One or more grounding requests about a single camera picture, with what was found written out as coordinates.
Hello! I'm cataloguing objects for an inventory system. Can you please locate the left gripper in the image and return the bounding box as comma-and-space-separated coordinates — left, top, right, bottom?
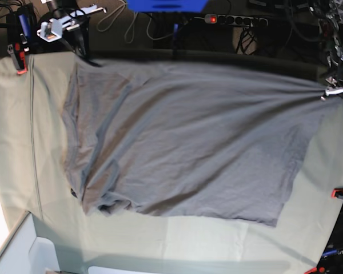
326, 25, 343, 87

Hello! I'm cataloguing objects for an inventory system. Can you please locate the grey t-shirt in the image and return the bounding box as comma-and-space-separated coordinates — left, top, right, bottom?
62, 60, 340, 227

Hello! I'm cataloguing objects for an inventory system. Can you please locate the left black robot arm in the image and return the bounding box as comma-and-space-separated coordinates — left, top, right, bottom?
284, 1, 343, 88

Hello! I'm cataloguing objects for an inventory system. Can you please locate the red black clamp far left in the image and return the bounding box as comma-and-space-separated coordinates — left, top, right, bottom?
7, 33, 27, 75

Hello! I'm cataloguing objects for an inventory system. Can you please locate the black power strip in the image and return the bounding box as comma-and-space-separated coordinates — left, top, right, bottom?
203, 14, 269, 28

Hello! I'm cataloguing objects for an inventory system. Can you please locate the red clamp bottom right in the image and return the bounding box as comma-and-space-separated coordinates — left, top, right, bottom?
304, 267, 326, 274

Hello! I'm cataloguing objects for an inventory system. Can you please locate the white storage bin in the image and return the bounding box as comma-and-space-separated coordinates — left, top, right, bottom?
0, 211, 61, 273

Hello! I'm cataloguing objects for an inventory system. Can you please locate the grey looped cable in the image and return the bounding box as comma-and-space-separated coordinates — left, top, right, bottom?
96, 0, 175, 44

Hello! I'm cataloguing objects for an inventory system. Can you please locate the blue plastic mount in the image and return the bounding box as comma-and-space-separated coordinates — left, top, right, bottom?
126, 0, 208, 13

